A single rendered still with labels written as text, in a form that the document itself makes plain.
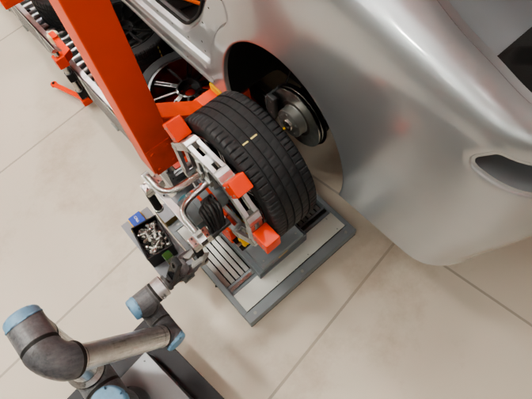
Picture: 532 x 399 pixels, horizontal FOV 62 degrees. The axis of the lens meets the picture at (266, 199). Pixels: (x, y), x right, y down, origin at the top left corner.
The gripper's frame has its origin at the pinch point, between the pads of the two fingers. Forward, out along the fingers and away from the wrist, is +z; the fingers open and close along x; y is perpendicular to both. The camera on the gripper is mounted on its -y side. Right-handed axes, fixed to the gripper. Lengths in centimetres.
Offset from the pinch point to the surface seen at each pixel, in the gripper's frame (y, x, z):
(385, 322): 83, 65, 57
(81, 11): -71, -65, 15
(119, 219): 83, -93, -19
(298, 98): -18, -20, 73
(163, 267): 38.0, -23.6, -16.8
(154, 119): -7, -65, 22
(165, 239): 28.9, -30.9, -7.7
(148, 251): 28.3, -31.0, -17.4
